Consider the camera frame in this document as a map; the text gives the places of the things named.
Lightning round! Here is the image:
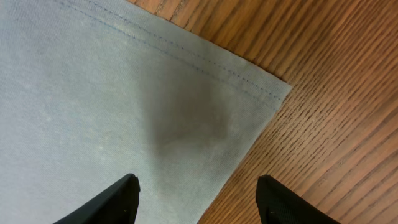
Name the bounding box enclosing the light blue t-shirt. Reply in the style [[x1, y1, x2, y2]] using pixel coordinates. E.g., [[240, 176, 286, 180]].
[[1, 0, 291, 223]]

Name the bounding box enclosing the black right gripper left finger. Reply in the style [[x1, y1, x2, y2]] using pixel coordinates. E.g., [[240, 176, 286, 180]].
[[57, 174, 140, 224]]

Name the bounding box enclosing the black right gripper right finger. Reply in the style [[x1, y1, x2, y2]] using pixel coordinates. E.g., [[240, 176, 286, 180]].
[[256, 175, 338, 224]]

